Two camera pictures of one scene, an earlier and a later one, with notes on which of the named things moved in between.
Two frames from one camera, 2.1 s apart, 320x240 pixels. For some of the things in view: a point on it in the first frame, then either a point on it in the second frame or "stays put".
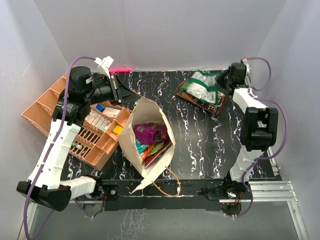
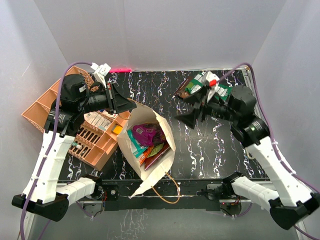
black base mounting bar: [174, 195] stays put
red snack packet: [156, 155] stays put
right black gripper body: [224, 79] to [218, 109]
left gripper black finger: [124, 93] to [122, 103]
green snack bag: [203, 85] to [224, 91]
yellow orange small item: [117, 129] stays put
